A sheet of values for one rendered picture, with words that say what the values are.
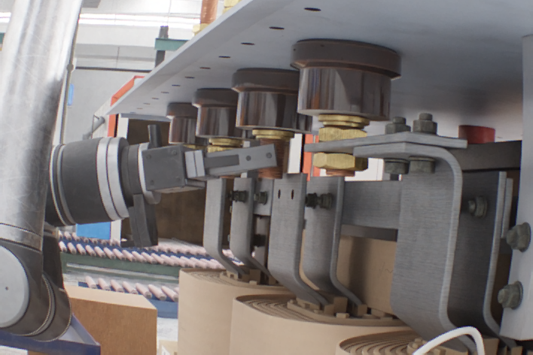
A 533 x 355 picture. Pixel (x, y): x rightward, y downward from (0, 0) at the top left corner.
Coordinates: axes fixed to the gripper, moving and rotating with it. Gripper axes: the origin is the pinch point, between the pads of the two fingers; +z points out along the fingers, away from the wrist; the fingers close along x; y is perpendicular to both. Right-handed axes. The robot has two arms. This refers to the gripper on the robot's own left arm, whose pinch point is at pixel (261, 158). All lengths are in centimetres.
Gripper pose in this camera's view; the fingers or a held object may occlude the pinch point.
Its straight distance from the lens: 124.0
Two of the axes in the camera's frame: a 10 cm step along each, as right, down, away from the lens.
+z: 9.9, -1.3, -1.0
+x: 1.1, 0.5, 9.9
